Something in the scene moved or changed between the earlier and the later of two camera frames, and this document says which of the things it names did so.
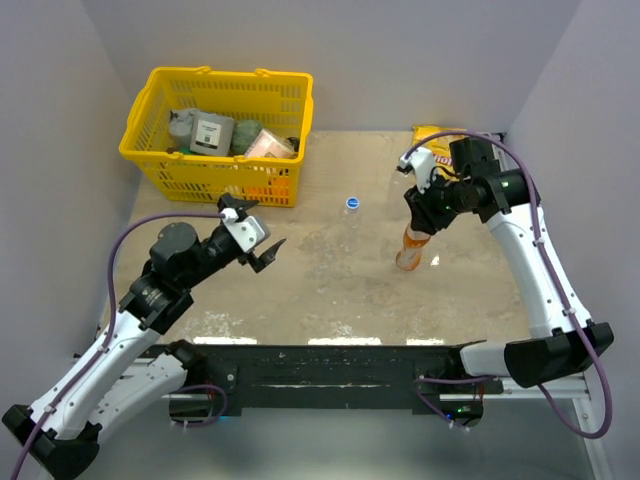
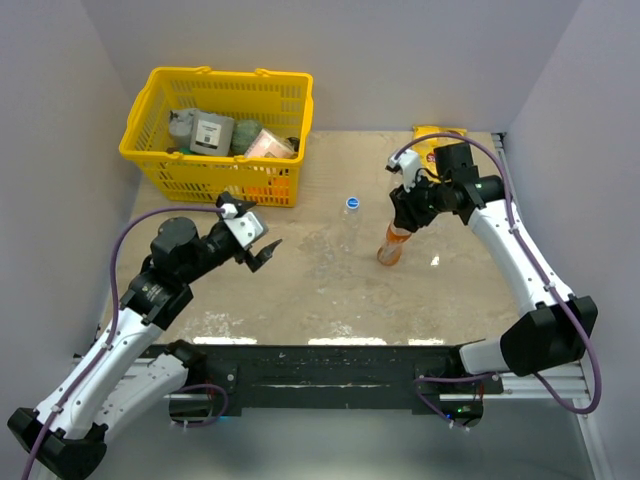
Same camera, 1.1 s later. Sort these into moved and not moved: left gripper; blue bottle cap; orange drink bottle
Moved: orange drink bottle
Not moved: blue bottle cap; left gripper
